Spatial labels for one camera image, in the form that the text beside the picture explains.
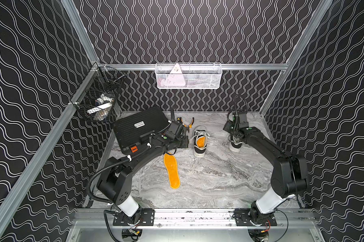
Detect black canvas sneaker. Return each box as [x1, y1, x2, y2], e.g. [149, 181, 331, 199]
[229, 135, 243, 152]
[192, 125, 211, 158]

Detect orange insole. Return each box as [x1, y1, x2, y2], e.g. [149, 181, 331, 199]
[196, 135, 207, 149]
[163, 154, 181, 189]

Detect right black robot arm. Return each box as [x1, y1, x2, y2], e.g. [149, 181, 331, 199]
[223, 94, 309, 224]

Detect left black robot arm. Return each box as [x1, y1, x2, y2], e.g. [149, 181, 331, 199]
[86, 106, 186, 217]

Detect black plastic tool case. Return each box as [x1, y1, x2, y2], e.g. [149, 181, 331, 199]
[113, 106, 169, 155]

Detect pink triangle card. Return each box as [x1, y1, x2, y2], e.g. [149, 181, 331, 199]
[170, 63, 182, 74]

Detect white items in black basket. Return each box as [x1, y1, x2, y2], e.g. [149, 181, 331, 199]
[87, 94, 115, 121]

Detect orange handled pliers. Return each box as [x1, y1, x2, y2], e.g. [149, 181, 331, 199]
[177, 117, 195, 131]

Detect white wire wall basket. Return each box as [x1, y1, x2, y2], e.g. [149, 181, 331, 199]
[155, 63, 223, 89]

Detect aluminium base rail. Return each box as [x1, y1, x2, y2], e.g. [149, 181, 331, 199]
[113, 208, 277, 228]

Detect black wire wall basket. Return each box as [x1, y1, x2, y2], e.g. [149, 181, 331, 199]
[74, 66, 127, 123]

